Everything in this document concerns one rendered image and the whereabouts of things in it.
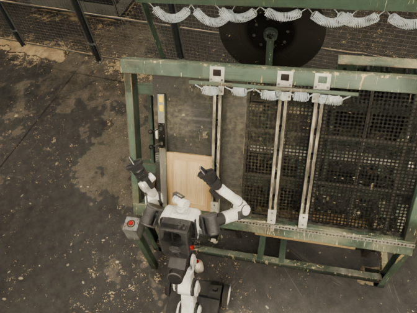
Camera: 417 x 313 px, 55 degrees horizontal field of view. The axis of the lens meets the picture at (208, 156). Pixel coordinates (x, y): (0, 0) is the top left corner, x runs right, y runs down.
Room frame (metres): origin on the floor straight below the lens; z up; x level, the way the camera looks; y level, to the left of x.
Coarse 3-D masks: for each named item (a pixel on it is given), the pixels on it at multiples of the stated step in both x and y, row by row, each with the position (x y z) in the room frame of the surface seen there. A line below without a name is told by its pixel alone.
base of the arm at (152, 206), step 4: (148, 204) 1.44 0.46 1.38; (152, 204) 1.45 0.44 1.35; (156, 204) 1.47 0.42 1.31; (152, 208) 1.40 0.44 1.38; (156, 208) 1.41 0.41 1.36; (160, 208) 1.42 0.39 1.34; (160, 212) 1.38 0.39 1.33; (140, 220) 1.36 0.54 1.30; (144, 224) 1.33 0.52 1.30; (152, 224) 1.34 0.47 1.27; (156, 224) 1.33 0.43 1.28
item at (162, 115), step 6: (162, 102) 2.10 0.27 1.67; (162, 114) 2.06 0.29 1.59; (162, 120) 2.04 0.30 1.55; (162, 150) 1.92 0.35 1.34; (162, 156) 1.90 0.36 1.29; (162, 162) 1.88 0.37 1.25; (162, 168) 1.85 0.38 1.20; (162, 174) 1.83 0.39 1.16; (162, 180) 1.80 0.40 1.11; (162, 186) 1.78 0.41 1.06; (162, 192) 1.75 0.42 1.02
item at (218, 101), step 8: (224, 72) 2.02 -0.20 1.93; (216, 80) 2.01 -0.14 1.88; (216, 88) 1.88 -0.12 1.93; (216, 96) 1.98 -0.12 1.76; (216, 104) 1.96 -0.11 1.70; (216, 112) 1.94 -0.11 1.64; (216, 120) 1.90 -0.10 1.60; (216, 128) 1.89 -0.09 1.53; (216, 136) 1.86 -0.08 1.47; (216, 144) 1.81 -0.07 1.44; (216, 152) 1.80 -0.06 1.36; (216, 160) 1.77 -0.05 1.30; (216, 168) 1.72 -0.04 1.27; (216, 200) 1.58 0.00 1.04; (216, 208) 1.54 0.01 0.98
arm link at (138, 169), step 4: (136, 160) 1.68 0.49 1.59; (140, 160) 1.67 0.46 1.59; (128, 164) 1.66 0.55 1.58; (136, 164) 1.64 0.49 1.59; (140, 164) 1.64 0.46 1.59; (128, 168) 1.62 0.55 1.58; (132, 168) 1.62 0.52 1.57; (136, 168) 1.63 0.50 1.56; (140, 168) 1.63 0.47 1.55; (144, 168) 1.65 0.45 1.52; (132, 172) 1.61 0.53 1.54; (136, 172) 1.62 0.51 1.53; (140, 172) 1.62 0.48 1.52; (144, 172) 1.62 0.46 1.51; (136, 176) 1.60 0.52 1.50; (140, 176) 1.60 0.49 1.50; (144, 176) 1.60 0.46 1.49
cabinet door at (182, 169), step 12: (168, 156) 1.90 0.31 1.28; (180, 156) 1.87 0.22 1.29; (192, 156) 1.85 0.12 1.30; (204, 156) 1.82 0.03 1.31; (168, 168) 1.85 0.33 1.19; (180, 168) 1.83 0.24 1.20; (192, 168) 1.80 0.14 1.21; (168, 180) 1.80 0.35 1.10; (180, 180) 1.78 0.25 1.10; (192, 180) 1.75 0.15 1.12; (168, 192) 1.75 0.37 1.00; (180, 192) 1.73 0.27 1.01; (192, 192) 1.70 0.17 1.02; (204, 192) 1.67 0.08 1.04; (168, 204) 1.70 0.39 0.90; (192, 204) 1.64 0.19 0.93; (204, 204) 1.62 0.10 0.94
